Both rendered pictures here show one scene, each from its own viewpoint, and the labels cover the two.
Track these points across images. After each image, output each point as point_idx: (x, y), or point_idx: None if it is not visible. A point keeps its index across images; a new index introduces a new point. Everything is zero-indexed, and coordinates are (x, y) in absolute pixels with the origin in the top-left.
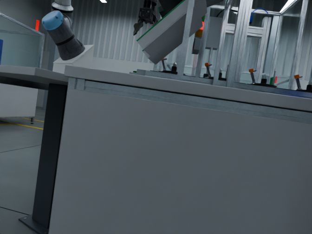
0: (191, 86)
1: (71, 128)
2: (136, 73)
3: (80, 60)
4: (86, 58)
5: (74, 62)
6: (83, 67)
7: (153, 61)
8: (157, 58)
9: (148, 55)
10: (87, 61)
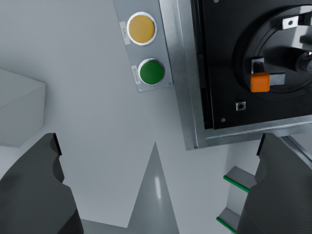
0: None
1: None
2: (159, 88)
3: (11, 138)
4: (1, 127)
5: (17, 145)
6: (21, 119)
7: (234, 185)
8: (243, 192)
9: (229, 212)
10: (9, 120)
